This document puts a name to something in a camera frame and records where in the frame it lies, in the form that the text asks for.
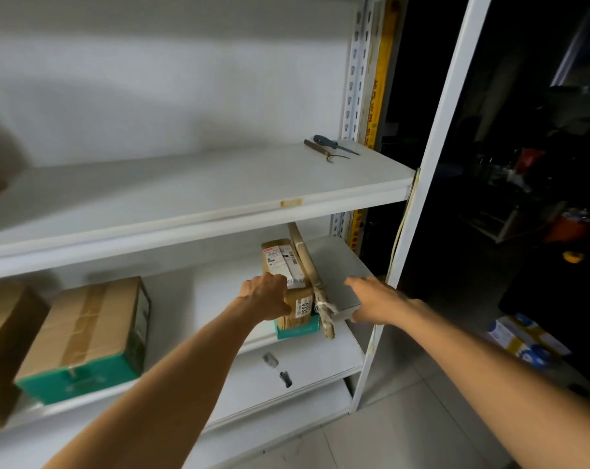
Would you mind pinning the red fire extinguisher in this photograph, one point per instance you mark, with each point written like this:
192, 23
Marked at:
565, 227

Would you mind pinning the person's left forearm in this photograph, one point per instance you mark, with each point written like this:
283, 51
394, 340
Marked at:
153, 400

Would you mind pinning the small white blue carton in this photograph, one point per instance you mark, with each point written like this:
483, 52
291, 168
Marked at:
524, 337

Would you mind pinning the white metal shelf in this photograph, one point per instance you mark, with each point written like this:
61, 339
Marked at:
177, 190

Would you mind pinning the small long brown box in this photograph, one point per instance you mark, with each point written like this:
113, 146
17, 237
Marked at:
275, 253

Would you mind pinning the person's left hand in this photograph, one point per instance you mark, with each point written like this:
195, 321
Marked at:
268, 297

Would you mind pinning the wide low cardboard box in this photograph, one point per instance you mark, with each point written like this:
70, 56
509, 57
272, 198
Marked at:
7, 346

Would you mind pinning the yellow sticker strip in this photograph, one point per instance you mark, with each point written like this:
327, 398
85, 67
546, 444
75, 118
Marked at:
380, 68

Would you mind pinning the person's right forearm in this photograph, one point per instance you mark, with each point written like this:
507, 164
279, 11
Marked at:
509, 385

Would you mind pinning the thin green flat box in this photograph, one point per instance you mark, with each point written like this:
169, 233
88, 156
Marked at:
299, 329

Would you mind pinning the slim dark tool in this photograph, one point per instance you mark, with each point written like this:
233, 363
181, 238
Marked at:
285, 379

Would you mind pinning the person's right hand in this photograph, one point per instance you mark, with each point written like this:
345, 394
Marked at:
387, 305

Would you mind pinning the paper-wrapped taped parcel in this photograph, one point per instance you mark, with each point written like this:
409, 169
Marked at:
314, 283

